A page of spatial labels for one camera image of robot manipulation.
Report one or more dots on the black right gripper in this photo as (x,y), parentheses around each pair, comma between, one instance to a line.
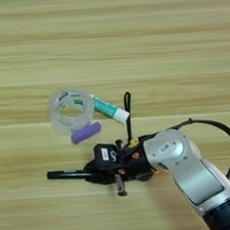
(136,165)

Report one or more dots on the black marker pen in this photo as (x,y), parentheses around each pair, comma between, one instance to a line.
(66,174)

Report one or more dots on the green and white glue stick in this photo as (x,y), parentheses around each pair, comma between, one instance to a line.
(106,107)

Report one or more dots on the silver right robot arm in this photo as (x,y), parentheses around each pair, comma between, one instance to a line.
(192,173)

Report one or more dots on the purple rectangular eraser block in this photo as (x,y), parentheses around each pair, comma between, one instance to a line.
(85,133)

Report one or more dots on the clear adhesive tape roll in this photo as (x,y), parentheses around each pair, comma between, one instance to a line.
(54,116)

